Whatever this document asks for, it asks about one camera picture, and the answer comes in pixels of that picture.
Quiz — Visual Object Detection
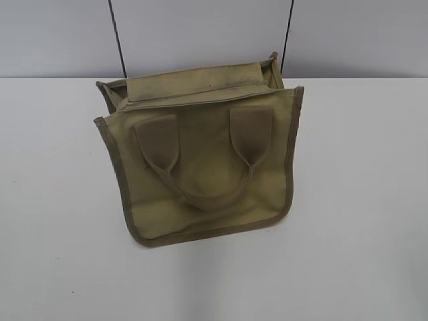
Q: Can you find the yellow canvas tote bag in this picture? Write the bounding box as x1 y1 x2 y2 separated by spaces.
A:
94 53 304 247

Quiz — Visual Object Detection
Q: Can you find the black wall cable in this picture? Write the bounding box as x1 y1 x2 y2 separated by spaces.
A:
282 0 297 76
108 0 127 81

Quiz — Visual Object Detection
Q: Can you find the right black wall cable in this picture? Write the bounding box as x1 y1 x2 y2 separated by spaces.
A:
282 0 297 76

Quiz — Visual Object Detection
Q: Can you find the left black wall cable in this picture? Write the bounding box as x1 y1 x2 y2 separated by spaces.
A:
108 0 127 81

